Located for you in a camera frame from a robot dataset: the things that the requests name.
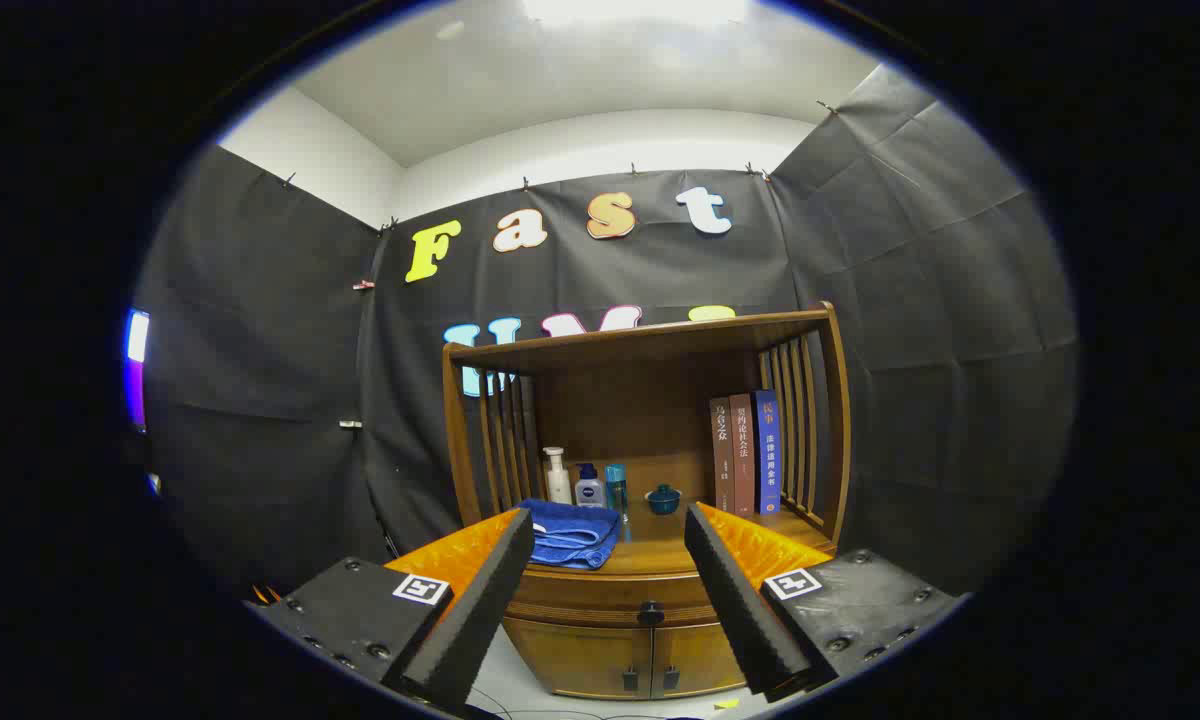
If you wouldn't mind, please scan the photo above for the wooden cabinet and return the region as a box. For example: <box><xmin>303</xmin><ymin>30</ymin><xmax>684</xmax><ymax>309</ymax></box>
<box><xmin>442</xmin><ymin>302</ymin><xmax>853</xmax><ymax>701</ymax></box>

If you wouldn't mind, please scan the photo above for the lit screen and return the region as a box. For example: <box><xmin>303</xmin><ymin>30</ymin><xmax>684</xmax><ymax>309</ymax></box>
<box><xmin>124</xmin><ymin>308</ymin><xmax>151</xmax><ymax>433</ymax></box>

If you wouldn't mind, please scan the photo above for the reddish brown book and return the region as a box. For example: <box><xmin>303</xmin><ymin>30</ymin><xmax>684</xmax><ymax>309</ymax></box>
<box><xmin>729</xmin><ymin>393</ymin><xmax>757</xmax><ymax>518</ymax></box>

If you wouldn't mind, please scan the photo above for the wooden drawer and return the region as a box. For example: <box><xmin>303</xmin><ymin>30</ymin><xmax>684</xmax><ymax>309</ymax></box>
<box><xmin>505</xmin><ymin>572</ymin><xmax>721</xmax><ymax>628</ymax></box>

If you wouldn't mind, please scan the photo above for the blue book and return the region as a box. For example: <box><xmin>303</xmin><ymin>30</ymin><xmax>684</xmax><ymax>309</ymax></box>
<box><xmin>753</xmin><ymin>389</ymin><xmax>782</xmax><ymax>516</ymax></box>

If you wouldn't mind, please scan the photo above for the wooden cabinet door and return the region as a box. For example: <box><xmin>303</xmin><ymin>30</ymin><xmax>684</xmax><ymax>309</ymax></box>
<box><xmin>652</xmin><ymin>622</ymin><xmax>746</xmax><ymax>698</ymax></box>
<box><xmin>505</xmin><ymin>618</ymin><xmax>653</xmax><ymax>699</ymax></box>

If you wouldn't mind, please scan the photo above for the dark brown book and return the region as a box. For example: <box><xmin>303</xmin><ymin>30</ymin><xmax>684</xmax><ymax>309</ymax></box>
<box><xmin>710</xmin><ymin>397</ymin><xmax>736</xmax><ymax>514</ymax></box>

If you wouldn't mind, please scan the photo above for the wooden countertop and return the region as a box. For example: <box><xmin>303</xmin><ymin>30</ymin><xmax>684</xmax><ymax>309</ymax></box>
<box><xmin>470</xmin><ymin>505</ymin><xmax>833</xmax><ymax>579</ymax></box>

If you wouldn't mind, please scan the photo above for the blue folded towel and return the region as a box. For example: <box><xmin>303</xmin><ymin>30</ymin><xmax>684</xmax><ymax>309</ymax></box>
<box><xmin>518</xmin><ymin>498</ymin><xmax>623</xmax><ymax>571</ymax></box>

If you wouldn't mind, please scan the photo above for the white pump bottle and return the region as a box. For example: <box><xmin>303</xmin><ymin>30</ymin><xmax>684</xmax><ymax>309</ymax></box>
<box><xmin>543</xmin><ymin>446</ymin><xmax>573</xmax><ymax>506</ymax></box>

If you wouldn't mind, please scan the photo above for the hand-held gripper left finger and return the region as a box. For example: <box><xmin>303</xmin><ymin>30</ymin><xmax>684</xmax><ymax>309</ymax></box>
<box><xmin>245</xmin><ymin>507</ymin><xmax>536</xmax><ymax>716</ymax></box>

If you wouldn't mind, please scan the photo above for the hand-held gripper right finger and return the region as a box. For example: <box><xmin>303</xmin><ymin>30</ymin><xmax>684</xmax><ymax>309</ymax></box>
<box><xmin>684</xmin><ymin>502</ymin><xmax>969</xmax><ymax>701</ymax></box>

